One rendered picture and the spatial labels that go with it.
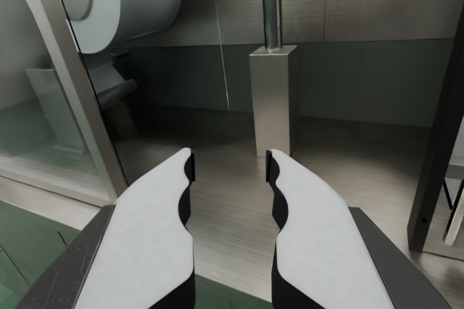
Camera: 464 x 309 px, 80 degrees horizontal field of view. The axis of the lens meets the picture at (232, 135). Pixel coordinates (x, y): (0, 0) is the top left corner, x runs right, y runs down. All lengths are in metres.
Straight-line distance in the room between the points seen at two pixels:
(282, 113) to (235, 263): 0.34
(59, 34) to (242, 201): 0.45
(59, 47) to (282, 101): 0.44
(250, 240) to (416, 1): 0.67
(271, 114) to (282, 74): 0.10
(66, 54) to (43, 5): 0.07
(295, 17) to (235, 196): 0.53
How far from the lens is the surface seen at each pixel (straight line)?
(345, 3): 0.85
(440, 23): 0.86
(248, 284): 0.49
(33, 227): 0.99
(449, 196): 0.69
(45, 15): 0.53
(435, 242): 0.56
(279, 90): 0.64
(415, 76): 0.89
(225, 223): 0.57
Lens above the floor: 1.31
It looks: 28 degrees down
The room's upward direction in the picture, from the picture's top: 7 degrees counter-clockwise
